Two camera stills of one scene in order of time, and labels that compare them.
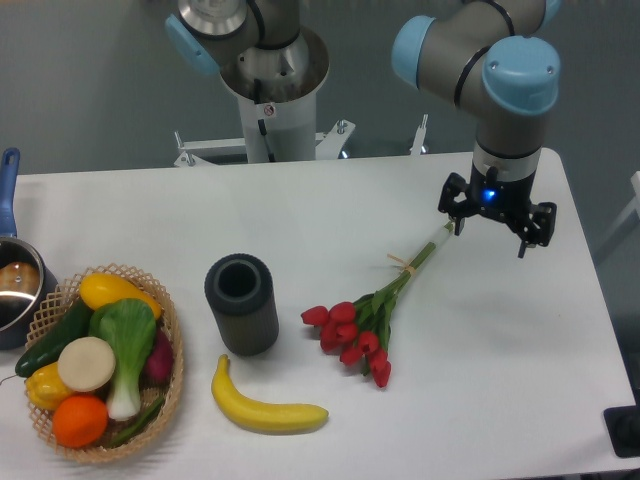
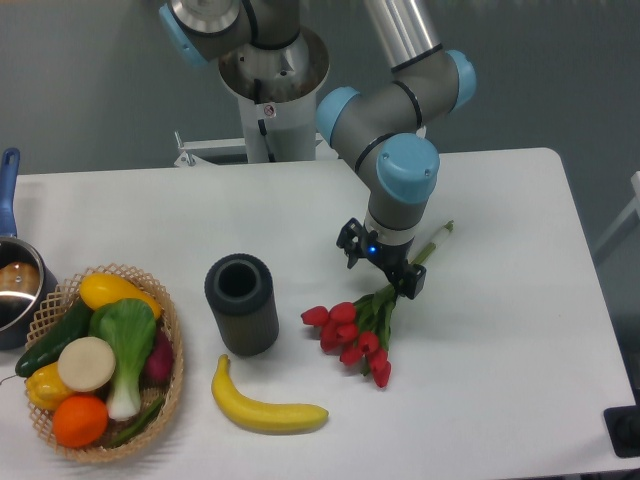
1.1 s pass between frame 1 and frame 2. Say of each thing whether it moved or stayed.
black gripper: moved
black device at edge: stayed
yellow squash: stayed
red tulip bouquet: stayed
